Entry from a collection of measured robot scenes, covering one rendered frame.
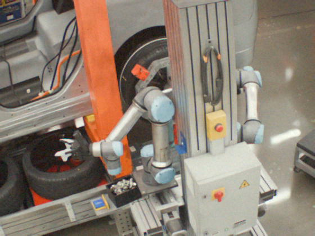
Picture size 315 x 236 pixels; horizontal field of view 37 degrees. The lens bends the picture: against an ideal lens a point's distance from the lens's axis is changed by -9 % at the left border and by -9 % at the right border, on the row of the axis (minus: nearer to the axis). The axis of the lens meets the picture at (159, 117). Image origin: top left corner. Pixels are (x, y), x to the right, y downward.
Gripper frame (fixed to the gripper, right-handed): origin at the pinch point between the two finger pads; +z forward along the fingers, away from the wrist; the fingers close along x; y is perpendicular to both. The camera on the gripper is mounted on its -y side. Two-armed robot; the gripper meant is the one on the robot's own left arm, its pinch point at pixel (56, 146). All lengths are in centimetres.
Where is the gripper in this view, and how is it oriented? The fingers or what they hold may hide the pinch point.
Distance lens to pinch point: 268.1
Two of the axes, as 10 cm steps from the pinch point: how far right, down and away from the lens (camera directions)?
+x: 0.1, -4.7, 8.9
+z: -10.0, 0.4, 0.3
